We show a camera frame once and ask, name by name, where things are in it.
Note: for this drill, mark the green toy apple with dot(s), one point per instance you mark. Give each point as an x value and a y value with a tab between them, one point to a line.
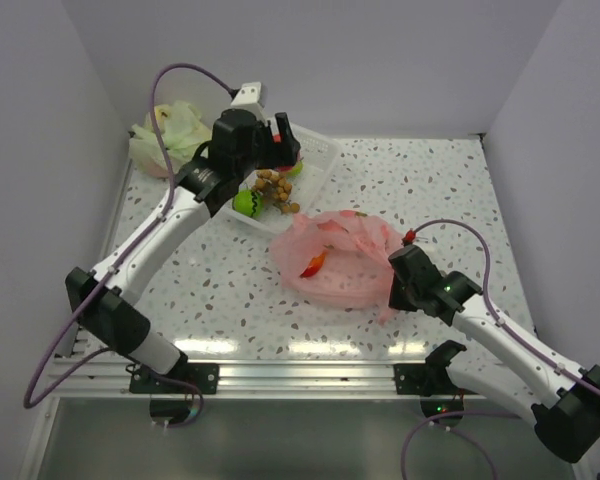
295	170

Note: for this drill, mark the pink plastic bag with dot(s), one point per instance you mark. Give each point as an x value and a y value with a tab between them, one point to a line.
356	274

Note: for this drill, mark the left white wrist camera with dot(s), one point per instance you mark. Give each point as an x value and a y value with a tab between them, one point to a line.
251	97

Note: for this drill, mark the aluminium mounting rail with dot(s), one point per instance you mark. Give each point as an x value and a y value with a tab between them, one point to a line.
105	377

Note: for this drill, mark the green plastic bag with fruit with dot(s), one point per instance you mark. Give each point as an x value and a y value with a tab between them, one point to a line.
182	132

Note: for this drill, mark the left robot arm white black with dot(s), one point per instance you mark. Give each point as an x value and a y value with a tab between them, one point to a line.
103	299

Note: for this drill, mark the left black base bracket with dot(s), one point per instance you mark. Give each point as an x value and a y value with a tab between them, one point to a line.
204	376

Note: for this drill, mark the right black base bracket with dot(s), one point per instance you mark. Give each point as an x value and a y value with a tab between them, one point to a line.
412	380

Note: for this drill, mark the white plastic basket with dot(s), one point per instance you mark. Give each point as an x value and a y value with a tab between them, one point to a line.
319	155

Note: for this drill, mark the black base bracket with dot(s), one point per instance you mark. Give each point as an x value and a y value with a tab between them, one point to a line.
412	380
204	376

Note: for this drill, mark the red orange chili pepper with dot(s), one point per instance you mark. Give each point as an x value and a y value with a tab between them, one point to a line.
314	266

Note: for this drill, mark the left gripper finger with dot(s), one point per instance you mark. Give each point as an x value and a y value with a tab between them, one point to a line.
266	136
287	152

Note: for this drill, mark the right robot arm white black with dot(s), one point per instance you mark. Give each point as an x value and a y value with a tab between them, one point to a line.
499	360

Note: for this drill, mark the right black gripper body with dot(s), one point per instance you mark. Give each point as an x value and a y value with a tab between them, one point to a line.
410	302

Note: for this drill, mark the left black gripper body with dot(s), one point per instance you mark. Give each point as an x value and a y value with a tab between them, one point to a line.
259	159

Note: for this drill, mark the green striped toy melon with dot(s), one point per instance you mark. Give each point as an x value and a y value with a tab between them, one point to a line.
248	203

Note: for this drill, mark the brown longan bunch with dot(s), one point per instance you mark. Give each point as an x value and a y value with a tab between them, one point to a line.
274	189

